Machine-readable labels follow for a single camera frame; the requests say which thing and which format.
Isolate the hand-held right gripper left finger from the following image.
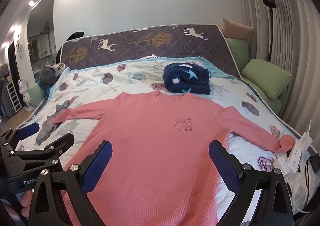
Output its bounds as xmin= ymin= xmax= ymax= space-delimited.
xmin=27 ymin=140 xmax=113 ymax=226

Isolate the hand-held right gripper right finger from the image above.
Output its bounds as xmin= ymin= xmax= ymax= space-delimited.
xmin=209 ymin=140 xmax=294 ymax=226

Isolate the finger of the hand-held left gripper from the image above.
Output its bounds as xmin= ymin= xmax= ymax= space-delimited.
xmin=0 ymin=122 xmax=40 ymax=152
xmin=11 ymin=133 xmax=75 ymax=173

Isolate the pink long-sleeved shirt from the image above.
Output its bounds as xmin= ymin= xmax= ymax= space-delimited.
xmin=51 ymin=91 xmax=297 ymax=226

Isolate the pile of grey clothes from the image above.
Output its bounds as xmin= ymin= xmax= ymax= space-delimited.
xmin=35 ymin=62 xmax=67 ymax=92

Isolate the person's left hand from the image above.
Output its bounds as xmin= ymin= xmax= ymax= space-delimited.
xmin=9 ymin=190 xmax=34 ymax=223

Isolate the white ladder rack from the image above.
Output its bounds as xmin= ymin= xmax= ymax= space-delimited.
xmin=4 ymin=82 xmax=22 ymax=114

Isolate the green cushion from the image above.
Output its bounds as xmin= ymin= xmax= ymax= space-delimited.
xmin=27 ymin=84 xmax=44 ymax=108

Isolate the white cat figurine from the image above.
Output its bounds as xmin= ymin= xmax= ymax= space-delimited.
xmin=17 ymin=77 xmax=32 ymax=107

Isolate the seashell printed quilt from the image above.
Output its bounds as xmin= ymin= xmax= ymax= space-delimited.
xmin=17 ymin=55 xmax=313 ymax=224

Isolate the black power adapter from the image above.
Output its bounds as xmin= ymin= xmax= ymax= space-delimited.
xmin=309 ymin=153 xmax=320 ymax=173

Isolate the navy star-print blanket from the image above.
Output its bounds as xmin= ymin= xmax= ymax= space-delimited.
xmin=162 ymin=62 xmax=212 ymax=96

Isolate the green pillow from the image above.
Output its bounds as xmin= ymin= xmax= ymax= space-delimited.
xmin=225 ymin=38 xmax=250 ymax=73
xmin=241 ymin=59 xmax=292 ymax=100

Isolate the black garment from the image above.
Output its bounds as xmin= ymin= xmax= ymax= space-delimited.
xmin=65 ymin=31 xmax=85 ymax=42

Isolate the deer printed mattress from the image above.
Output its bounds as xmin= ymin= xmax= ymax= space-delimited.
xmin=60 ymin=24 xmax=242 ymax=82

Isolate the grey pleated curtain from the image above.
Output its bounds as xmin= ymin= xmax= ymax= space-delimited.
xmin=235 ymin=0 xmax=320 ymax=127

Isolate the peach pillow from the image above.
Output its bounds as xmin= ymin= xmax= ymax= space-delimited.
xmin=222 ymin=18 xmax=255 ymax=42

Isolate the black floor lamp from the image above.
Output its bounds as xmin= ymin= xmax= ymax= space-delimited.
xmin=262 ymin=0 xmax=276 ymax=63

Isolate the black cable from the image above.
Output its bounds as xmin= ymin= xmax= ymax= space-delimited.
xmin=296 ymin=159 xmax=320 ymax=214

